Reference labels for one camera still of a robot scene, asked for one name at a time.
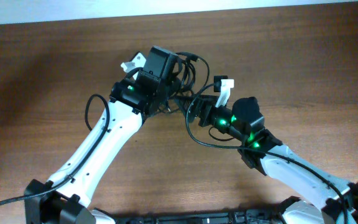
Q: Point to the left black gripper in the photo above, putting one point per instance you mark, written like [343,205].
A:
[173,83]

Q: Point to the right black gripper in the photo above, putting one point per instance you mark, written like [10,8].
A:
[209,101]

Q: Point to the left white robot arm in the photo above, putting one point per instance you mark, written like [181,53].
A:
[67,193]

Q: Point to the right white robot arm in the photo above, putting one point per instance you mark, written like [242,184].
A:
[323,197]

